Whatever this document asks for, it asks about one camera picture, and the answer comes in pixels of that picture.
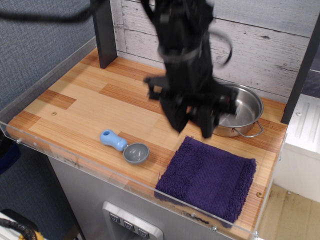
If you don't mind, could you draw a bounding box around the dark right upright post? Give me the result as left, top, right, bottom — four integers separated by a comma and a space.
280, 15, 320, 125

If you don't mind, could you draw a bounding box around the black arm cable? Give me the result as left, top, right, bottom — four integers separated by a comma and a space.
208, 28, 234, 68

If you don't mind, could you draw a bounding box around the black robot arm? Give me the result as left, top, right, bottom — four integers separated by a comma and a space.
142, 0, 238, 139

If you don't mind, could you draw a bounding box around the small black bottle red cap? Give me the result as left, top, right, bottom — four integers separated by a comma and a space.
218, 89, 239, 115

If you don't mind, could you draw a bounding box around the white ribbed side unit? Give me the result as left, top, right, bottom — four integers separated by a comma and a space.
273, 94, 320, 202

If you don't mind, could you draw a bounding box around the purple terry cloth towel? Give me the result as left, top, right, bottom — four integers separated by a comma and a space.
155, 136, 257, 223

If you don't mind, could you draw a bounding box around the blue grey ice cream scoop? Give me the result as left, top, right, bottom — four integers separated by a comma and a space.
99, 129, 150, 165

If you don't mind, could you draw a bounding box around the dark left upright post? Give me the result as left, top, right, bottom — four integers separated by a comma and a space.
90, 0, 118, 69

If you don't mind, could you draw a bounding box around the dark upright post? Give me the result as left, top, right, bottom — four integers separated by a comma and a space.
280, 15, 320, 125
90, 0, 118, 69

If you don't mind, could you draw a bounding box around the black braided cable bundle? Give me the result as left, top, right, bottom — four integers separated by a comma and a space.
0, 209, 41, 240

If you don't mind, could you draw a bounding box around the stainless steel pot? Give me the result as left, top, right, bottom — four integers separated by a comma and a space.
213, 83, 264, 138

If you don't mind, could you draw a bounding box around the clear acrylic guard rail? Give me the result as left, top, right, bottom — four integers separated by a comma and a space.
0, 40, 287, 240

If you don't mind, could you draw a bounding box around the grey toy fridge cabinet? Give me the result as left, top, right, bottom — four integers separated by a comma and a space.
49, 158, 254, 240

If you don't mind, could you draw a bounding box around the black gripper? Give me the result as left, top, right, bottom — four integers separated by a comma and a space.
144, 49, 232, 138

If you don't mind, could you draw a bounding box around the silver dispenser button panel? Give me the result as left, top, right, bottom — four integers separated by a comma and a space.
102, 201, 164, 240

